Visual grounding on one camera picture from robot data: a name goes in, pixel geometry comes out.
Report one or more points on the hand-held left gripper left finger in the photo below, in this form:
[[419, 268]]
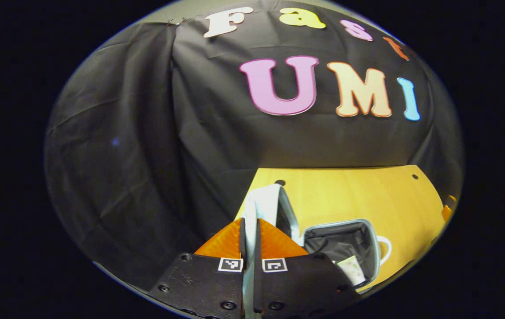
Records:
[[208, 283]]

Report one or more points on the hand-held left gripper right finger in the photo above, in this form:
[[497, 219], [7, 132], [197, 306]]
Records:
[[296, 283]]

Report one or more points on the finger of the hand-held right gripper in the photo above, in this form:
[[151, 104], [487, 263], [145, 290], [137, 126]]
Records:
[[447, 212]]

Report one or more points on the white cosmetic sachet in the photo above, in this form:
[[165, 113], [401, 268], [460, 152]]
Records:
[[352, 270]]

